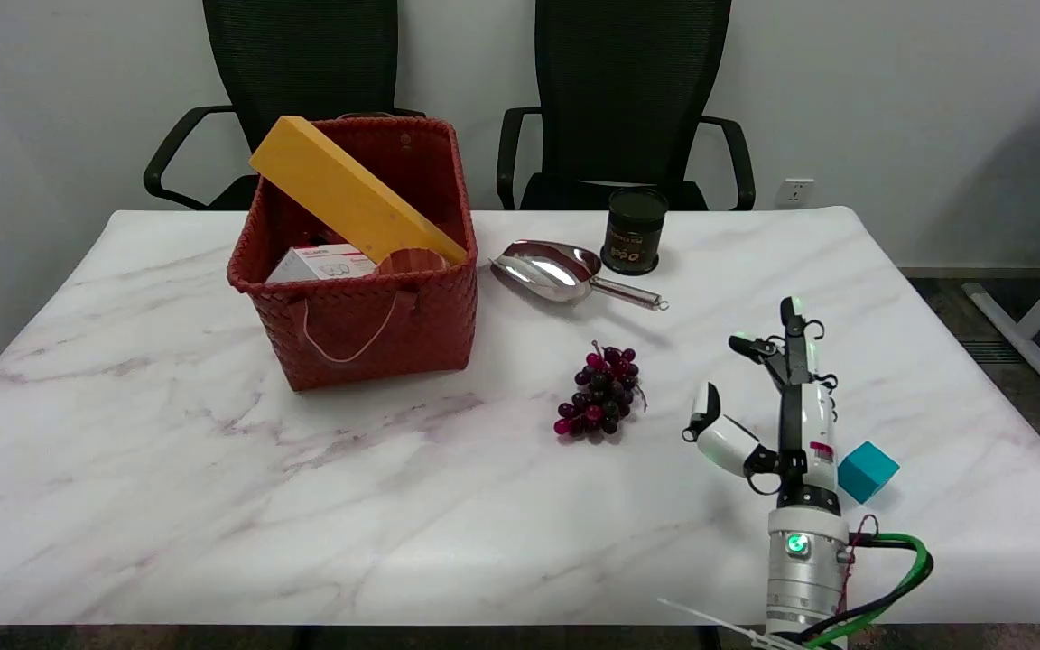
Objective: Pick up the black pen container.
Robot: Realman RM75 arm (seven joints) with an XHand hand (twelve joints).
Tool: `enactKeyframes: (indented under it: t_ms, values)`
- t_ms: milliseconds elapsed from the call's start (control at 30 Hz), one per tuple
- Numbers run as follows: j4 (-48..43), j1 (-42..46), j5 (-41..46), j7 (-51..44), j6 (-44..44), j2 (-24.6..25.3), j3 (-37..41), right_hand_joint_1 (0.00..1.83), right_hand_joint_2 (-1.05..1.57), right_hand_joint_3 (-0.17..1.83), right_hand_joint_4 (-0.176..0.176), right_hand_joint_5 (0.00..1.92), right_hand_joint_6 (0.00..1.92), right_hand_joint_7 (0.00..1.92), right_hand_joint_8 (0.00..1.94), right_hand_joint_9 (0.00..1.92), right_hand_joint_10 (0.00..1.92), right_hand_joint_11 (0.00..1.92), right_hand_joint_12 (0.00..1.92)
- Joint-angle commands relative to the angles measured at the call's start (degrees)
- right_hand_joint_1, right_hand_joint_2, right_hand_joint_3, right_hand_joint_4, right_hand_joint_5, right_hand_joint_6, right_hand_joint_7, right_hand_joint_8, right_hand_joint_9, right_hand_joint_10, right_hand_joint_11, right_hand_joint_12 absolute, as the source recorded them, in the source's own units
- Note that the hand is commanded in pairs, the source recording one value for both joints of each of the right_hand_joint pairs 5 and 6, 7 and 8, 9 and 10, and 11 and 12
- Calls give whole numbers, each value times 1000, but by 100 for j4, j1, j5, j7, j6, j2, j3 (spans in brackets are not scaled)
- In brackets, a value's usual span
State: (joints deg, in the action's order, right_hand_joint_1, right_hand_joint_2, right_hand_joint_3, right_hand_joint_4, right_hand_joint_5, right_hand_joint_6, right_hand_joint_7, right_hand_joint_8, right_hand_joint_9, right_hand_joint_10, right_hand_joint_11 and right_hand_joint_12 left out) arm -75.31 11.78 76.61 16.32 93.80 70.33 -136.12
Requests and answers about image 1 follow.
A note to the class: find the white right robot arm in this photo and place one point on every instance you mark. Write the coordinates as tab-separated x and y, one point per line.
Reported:
804	569

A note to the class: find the red woven basket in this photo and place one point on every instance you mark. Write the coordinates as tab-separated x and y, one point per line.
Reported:
357	271

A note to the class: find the purple plastic grape bunch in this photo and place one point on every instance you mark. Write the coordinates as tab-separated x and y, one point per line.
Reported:
599	397

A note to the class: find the white desk leg frame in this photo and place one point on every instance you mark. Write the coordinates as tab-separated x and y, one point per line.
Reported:
1039	307

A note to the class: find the brown round cup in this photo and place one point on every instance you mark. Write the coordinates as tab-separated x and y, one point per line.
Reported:
411	263

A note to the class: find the silver metal scoop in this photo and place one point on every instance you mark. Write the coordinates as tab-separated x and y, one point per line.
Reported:
556	271

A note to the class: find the black pen container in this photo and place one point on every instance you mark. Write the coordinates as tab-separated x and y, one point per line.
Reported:
634	230

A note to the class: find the white and pink carton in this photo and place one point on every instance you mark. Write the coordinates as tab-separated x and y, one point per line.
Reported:
321	264

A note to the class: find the teal cube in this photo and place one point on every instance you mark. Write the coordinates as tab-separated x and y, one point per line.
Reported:
867	471

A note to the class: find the yellow rectangular box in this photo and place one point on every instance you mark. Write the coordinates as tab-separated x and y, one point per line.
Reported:
353	191

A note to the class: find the black office chair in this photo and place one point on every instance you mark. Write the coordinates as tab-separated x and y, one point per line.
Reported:
628	99
294	81

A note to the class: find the white wall socket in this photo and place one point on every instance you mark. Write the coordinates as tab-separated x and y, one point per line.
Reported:
793	192

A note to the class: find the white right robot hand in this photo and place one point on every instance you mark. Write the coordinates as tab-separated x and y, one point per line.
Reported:
804	424

